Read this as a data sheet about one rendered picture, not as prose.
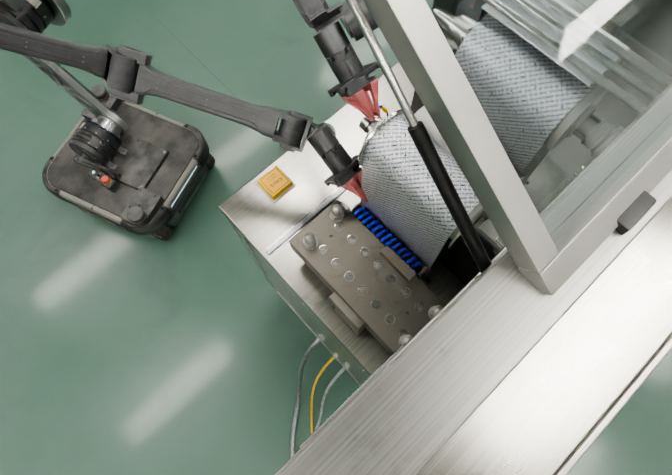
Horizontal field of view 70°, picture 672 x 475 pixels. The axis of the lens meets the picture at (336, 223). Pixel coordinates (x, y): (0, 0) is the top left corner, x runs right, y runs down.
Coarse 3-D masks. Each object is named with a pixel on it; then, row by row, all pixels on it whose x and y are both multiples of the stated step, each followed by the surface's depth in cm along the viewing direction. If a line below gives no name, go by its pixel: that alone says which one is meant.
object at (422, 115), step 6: (420, 108) 104; (414, 114) 104; (420, 114) 104; (426, 114) 104; (420, 120) 104; (426, 120) 103; (432, 120) 103; (426, 126) 103; (432, 126) 103; (432, 132) 103; (438, 132) 102; (432, 138) 103; (438, 138) 102; (444, 144) 102; (486, 216) 105
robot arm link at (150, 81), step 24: (120, 48) 102; (144, 72) 103; (120, 96) 105; (168, 96) 105; (192, 96) 105; (216, 96) 105; (240, 120) 107; (264, 120) 107; (288, 120) 107; (288, 144) 109
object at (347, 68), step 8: (352, 48) 94; (336, 56) 93; (344, 56) 93; (352, 56) 94; (336, 64) 94; (344, 64) 94; (352, 64) 94; (360, 64) 95; (368, 64) 99; (376, 64) 95; (336, 72) 95; (344, 72) 94; (352, 72) 94; (360, 72) 95; (368, 72) 96; (344, 80) 95; (352, 80) 94; (336, 88) 95; (344, 88) 94
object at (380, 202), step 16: (368, 176) 103; (368, 192) 110; (384, 192) 102; (368, 208) 118; (384, 208) 109; (400, 208) 101; (384, 224) 117; (400, 224) 108; (416, 224) 101; (400, 240) 116; (416, 240) 107; (432, 240) 100; (416, 256) 115; (432, 256) 106
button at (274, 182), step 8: (272, 168) 135; (264, 176) 134; (272, 176) 134; (280, 176) 134; (264, 184) 133; (272, 184) 133; (280, 184) 133; (288, 184) 133; (272, 192) 132; (280, 192) 133
